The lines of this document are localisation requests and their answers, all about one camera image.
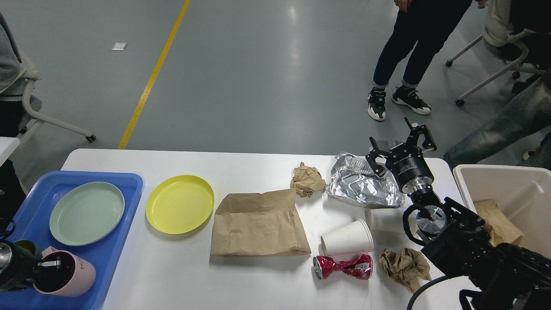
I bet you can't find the large crumpled brown paper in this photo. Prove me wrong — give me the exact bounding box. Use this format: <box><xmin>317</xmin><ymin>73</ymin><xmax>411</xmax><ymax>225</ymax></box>
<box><xmin>378</xmin><ymin>248</ymin><xmax>432</xmax><ymax>294</ymax></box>

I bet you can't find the small white side table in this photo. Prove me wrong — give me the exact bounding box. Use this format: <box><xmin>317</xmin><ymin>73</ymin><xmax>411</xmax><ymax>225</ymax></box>
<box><xmin>0</xmin><ymin>136</ymin><xmax>21</xmax><ymax>166</ymax></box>

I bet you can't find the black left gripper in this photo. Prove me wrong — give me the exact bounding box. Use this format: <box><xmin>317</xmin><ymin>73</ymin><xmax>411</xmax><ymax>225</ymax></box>
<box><xmin>0</xmin><ymin>241</ymin><xmax>77</xmax><ymax>292</ymax></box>

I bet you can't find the beige plastic bin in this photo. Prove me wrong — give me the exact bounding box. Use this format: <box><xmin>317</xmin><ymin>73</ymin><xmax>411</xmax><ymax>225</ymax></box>
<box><xmin>453</xmin><ymin>164</ymin><xmax>551</xmax><ymax>257</ymax></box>

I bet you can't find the white office chair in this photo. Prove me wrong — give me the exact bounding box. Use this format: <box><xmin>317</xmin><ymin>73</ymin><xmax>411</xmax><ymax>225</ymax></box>
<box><xmin>17</xmin><ymin>52</ymin><xmax>96</xmax><ymax>149</ymax></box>
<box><xmin>446</xmin><ymin>0</ymin><xmax>550</xmax><ymax>106</ymax></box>

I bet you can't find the white office chair right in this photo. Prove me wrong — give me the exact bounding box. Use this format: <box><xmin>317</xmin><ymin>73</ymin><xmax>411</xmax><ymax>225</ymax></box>
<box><xmin>446</xmin><ymin>0</ymin><xmax>550</xmax><ymax>106</ymax></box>

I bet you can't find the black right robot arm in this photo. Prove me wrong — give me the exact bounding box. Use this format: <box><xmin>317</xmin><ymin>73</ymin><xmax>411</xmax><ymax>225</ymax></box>
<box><xmin>366</xmin><ymin>122</ymin><xmax>551</xmax><ymax>310</ymax></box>

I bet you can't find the pale green plate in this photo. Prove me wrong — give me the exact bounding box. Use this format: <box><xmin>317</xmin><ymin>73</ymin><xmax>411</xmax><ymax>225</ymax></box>
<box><xmin>49</xmin><ymin>181</ymin><xmax>125</xmax><ymax>246</ymax></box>

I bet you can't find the blue plastic tray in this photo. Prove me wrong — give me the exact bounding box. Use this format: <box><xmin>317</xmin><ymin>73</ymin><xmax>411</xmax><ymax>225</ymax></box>
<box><xmin>0</xmin><ymin>170</ymin><xmax>143</xmax><ymax>310</ymax></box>

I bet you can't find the pink mug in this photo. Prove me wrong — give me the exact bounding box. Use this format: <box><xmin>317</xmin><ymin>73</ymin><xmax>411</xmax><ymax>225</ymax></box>
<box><xmin>33</xmin><ymin>247</ymin><xmax>96</xmax><ymax>297</ymax></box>

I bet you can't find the brown paper in bin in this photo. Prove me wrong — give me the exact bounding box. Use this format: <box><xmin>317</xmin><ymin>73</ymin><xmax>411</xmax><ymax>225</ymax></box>
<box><xmin>474</xmin><ymin>199</ymin><xmax>525</xmax><ymax>247</ymax></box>

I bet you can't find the white office chair left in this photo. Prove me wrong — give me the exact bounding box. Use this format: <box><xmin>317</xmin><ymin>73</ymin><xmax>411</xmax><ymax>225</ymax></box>
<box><xmin>17</xmin><ymin>52</ymin><xmax>96</xmax><ymax>149</ymax></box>

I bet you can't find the crushed red soda can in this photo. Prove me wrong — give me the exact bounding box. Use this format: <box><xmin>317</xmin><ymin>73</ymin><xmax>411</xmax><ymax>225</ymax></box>
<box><xmin>313</xmin><ymin>254</ymin><xmax>373</xmax><ymax>280</ymax></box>

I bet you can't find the person in black trousers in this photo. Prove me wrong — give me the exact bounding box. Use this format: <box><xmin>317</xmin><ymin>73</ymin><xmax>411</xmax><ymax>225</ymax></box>
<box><xmin>367</xmin><ymin>0</ymin><xmax>471</xmax><ymax>121</ymax></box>

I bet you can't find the small crumpled brown paper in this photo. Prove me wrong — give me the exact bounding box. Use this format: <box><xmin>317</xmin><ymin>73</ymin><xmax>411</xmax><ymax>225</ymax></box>
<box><xmin>290</xmin><ymin>162</ymin><xmax>327</xmax><ymax>198</ymax></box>

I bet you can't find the white paper cup front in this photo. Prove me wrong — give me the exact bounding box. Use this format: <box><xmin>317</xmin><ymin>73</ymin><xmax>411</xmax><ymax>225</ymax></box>
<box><xmin>320</xmin><ymin>219</ymin><xmax>374</xmax><ymax>256</ymax></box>

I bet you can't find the crumpled aluminium foil tray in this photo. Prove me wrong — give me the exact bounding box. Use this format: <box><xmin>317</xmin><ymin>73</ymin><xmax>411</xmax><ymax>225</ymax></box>
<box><xmin>325</xmin><ymin>152</ymin><xmax>405</xmax><ymax>209</ymax></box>

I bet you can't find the yellow plate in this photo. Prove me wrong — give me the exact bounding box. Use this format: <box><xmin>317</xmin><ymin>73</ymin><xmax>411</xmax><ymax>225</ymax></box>
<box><xmin>145</xmin><ymin>175</ymin><xmax>214</xmax><ymax>234</ymax></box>

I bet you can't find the person in blue jeans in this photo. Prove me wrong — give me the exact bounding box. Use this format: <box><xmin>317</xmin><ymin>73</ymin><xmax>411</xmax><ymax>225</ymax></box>
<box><xmin>443</xmin><ymin>69</ymin><xmax>551</xmax><ymax>168</ymax></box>

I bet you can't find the dark teal mug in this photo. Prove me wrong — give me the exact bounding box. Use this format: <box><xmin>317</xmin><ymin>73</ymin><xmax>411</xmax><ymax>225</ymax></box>
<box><xmin>15</xmin><ymin>240</ymin><xmax>43</xmax><ymax>260</ymax></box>

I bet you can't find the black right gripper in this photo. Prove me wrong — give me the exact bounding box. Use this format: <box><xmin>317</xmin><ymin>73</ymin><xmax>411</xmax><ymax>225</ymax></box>
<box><xmin>366</xmin><ymin>117</ymin><xmax>437</xmax><ymax>193</ymax></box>

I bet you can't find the flat brown paper bag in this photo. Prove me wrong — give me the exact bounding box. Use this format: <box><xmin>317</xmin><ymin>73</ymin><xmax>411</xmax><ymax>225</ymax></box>
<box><xmin>210</xmin><ymin>189</ymin><xmax>311</xmax><ymax>256</ymax></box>

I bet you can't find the white paper cup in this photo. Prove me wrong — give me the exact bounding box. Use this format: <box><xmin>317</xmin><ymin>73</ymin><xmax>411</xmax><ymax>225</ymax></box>
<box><xmin>320</xmin><ymin>219</ymin><xmax>374</xmax><ymax>256</ymax></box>
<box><xmin>366</xmin><ymin>208</ymin><xmax>406</xmax><ymax>234</ymax></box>

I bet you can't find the white paper cup behind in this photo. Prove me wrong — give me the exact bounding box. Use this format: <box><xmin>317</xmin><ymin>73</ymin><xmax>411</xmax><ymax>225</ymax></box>
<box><xmin>366</xmin><ymin>208</ymin><xmax>406</xmax><ymax>234</ymax></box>

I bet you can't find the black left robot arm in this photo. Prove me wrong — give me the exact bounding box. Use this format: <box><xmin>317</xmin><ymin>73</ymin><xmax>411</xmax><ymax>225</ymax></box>
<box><xmin>0</xmin><ymin>218</ymin><xmax>75</xmax><ymax>294</ymax></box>

